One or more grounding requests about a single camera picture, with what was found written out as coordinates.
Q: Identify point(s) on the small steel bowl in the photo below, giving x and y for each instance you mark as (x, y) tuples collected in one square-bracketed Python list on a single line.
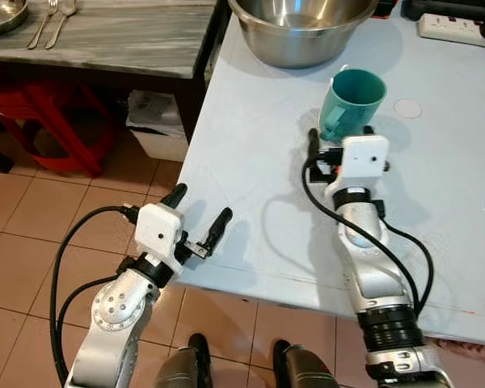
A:
[(2, 14)]

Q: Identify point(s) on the steel fork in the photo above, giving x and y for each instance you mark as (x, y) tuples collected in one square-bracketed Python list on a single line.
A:
[(42, 24)]

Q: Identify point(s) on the red plastic stool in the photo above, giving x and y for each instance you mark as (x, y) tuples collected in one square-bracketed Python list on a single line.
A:
[(48, 109)]

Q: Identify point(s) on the steel spoon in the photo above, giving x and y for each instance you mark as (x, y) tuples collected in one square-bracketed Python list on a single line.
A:
[(61, 23)]

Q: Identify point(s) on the white plastic bin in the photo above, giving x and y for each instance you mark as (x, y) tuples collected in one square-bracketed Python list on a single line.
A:
[(158, 133)]

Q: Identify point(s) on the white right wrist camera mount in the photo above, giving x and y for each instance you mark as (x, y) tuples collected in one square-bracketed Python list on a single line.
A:
[(364, 166)]

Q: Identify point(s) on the white power strip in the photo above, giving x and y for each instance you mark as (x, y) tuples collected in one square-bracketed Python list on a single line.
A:
[(453, 29)]

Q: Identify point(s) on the large steel mixing bowl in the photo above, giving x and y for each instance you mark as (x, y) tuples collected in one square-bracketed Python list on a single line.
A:
[(303, 32)]

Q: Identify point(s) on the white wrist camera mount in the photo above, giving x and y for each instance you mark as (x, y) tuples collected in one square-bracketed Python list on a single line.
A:
[(156, 228), (364, 166)]

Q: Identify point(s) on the dark table with marble top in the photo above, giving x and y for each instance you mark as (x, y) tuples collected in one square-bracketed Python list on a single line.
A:
[(129, 40)]

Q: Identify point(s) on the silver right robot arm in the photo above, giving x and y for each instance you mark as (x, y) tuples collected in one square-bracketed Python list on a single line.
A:
[(372, 267)]

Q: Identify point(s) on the black plastic case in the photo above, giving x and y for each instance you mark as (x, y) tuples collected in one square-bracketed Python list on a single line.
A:
[(449, 8)]

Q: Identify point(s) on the white round disc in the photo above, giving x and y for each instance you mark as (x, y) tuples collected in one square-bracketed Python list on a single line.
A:
[(407, 108)]

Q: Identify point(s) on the teal plastic cup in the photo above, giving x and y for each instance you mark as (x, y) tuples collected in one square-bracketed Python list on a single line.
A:
[(352, 101)]

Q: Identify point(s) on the robot left leg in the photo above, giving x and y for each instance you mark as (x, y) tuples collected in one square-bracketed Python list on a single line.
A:
[(182, 368)]

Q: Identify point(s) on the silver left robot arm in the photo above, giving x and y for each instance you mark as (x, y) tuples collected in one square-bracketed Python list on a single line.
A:
[(117, 311)]

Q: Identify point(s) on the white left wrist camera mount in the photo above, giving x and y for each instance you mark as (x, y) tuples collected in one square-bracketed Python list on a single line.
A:
[(156, 228)]

